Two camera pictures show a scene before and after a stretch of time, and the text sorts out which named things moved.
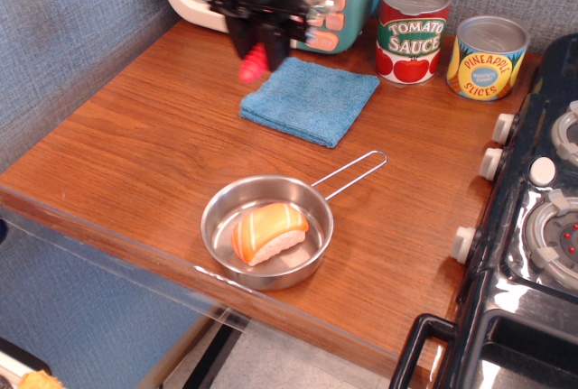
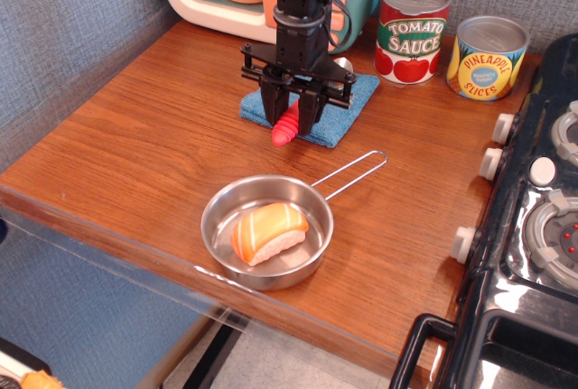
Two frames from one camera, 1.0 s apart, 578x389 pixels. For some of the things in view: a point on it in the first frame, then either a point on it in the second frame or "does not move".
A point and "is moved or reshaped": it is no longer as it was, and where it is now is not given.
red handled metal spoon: [322, 0] is moved or reshaped
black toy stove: [517, 320] does not move
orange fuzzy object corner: [39, 379] does not move
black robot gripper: [259, 4] → [301, 56]
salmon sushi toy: [267, 230] does not move
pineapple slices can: [487, 58] does not move
